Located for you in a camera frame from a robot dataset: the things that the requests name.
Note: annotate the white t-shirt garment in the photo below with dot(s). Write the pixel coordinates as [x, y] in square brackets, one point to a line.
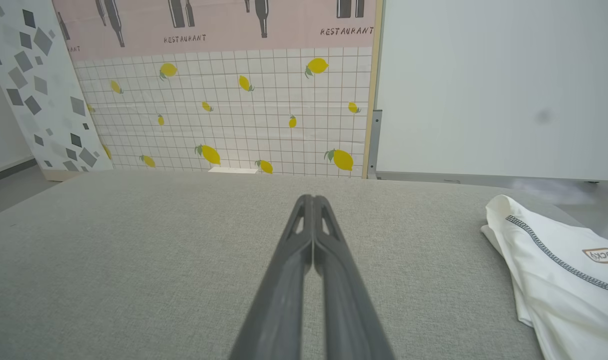
[564, 295]

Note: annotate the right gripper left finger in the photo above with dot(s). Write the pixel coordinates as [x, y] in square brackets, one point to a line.
[278, 295]

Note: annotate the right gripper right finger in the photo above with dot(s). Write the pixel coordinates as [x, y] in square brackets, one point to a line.
[351, 305]

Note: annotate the white rolling whiteboard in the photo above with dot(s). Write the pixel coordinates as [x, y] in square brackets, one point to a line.
[484, 90]

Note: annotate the grey terrazzo print panel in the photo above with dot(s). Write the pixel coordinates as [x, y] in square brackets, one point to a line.
[38, 95]

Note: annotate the grey fabric sofa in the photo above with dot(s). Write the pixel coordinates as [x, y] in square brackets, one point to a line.
[133, 260]

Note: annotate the lemon print tile partition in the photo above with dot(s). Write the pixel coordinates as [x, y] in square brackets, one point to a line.
[233, 110]

